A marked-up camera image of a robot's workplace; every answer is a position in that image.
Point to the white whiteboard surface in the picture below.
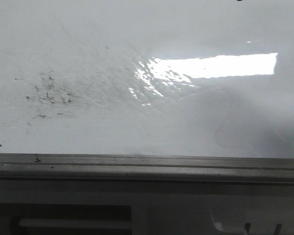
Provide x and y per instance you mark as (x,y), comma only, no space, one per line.
(212,78)

